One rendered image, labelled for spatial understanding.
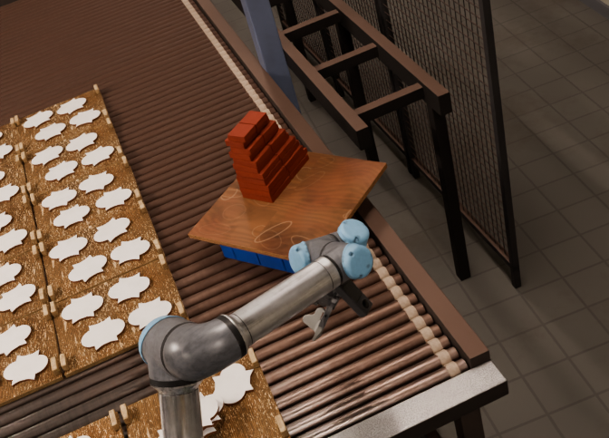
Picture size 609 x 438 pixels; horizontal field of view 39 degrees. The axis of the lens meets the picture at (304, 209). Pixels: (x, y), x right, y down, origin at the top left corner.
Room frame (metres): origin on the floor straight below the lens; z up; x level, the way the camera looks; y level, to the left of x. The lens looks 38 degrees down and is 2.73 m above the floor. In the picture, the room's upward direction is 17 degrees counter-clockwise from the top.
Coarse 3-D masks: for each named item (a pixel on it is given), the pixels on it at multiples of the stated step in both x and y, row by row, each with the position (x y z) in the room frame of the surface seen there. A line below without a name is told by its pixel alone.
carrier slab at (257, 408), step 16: (256, 368) 1.68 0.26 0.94; (208, 384) 1.68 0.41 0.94; (256, 384) 1.62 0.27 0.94; (144, 400) 1.69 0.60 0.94; (256, 400) 1.57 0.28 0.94; (272, 400) 1.55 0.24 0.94; (144, 416) 1.63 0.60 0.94; (224, 416) 1.55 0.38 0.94; (240, 416) 1.53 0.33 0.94; (256, 416) 1.51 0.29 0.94; (272, 416) 1.50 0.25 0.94; (128, 432) 1.60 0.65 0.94; (144, 432) 1.58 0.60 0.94; (224, 432) 1.50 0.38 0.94; (240, 432) 1.48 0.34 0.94; (256, 432) 1.46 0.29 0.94; (272, 432) 1.45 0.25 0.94
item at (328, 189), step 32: (320, 160) 2.44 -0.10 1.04; (352, 160) 2.38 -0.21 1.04; (224, 192) 2.42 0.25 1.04; (288, 192) 2.31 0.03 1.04; (320, 192) 2.26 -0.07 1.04; (352, 192) 2.20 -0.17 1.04; (224, 224) 2.24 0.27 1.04; (256, 224) 2.19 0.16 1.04; (288, 224) 2.14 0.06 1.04; (320, 224) 2.10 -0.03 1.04; (288, 256) 1.99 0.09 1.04
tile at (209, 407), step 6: (204, 402) 1.56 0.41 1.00; (210, 402) 1.55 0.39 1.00; (216, 402) 1.55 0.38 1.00; (204, 408) 1.54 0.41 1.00; (210, 408) 1.53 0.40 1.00; (216, 408) 1.53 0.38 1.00; (204, 414) 1.52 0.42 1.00; (210, 414) 1.51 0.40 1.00; (216, 414) 1.51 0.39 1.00; (204, 420) 1.50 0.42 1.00; (210, 420) 1.49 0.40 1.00; (204, 426) 1.48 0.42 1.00; (210, 426) 1.48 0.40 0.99
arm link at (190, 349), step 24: (312, 264) 1.36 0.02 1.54; (336, 264) 1.35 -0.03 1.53; (360, 264) 1.34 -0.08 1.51; (288, 288) 1.30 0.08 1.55; (312, 288) 1.30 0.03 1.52; (240, 312) 1.25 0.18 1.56; (264, 312) 1.25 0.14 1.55; (288, 312) 1.26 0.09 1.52; (192, 336) 1.21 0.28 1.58; (216, 336) 1.20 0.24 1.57; (240, 336) 1.20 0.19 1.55; (168, 360) 1.20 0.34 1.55; (192, 360) 1.17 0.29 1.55; (216, 360) 1.17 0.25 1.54
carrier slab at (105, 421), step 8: (88, 424) 1.67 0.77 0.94; (96, 424) 1.66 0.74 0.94; (104, 424) 1.65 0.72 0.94; (120, 424) 1.63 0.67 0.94; (72, 432) 1.66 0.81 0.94; (80, 432) 1.65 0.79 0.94; (88, 432) 1.64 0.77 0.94; (96, 432) 1.63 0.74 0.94; (104, 432) 1.62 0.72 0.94; (112, 432) 1.61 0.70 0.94; (120, 432) 1.61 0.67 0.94
